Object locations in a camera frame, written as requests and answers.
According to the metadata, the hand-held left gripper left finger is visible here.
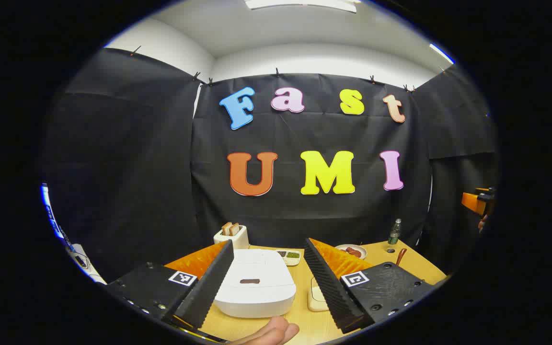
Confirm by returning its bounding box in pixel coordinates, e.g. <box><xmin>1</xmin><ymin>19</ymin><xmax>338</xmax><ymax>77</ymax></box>
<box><xmin>106</xmin><ymin>240</ymin><xmax>235</xmax><ymax>331</ymax></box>

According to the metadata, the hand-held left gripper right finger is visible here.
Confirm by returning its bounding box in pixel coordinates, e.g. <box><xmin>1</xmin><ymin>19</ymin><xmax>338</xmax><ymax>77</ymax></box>
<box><xmin>303</xmin><ymin>238</ymin><xmax>437</xmax><ymax>334</ymax></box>

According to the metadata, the clear container of white rice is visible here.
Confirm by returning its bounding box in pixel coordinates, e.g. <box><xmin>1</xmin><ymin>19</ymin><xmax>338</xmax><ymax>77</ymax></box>
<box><xmin>307</xmin><ymin>277</ymin><xmax>330</xmax><ymax>312</ymax></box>

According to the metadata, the white rice cooker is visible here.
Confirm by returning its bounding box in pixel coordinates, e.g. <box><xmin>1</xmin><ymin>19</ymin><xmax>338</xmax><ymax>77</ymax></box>
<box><xmin>214</xmin><ymin>249</ymin><xmax>297</xmax><ymax>318</ymax></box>

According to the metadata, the white round plate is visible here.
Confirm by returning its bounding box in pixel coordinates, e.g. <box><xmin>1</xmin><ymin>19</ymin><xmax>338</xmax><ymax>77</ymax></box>
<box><xmin>335</xmin><ymin>244</ymin><xmax>368</xmax><ymax>260</ymax></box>

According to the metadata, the white divided sauce dish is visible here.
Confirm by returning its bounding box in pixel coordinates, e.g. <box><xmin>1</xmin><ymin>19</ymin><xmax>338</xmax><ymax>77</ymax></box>
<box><xmin>276</xmin><ymin>249</ymin><xmax>301</xmax><ymax>267</ymax></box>

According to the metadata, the white toaster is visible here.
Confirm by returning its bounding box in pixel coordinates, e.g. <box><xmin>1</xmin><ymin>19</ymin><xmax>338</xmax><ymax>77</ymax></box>
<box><xmin>213</xmin><ymin>225</ymin><xmax>250</xmax><ymax>251</ymax></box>

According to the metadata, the white side desk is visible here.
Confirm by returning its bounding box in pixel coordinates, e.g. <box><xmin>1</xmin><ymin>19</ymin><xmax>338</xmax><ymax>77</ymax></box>
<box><xmin>65</xmin><ymin>243</ymin><xmax>106</xmax><ymax>284</ymax></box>

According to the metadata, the long ceiling light panel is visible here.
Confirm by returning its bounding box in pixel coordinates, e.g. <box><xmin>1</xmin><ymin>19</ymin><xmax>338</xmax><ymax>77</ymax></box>
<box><xmin>245</xmin><ymin>0</ymin><xmax>358</xmax><ymax>13</ymax></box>

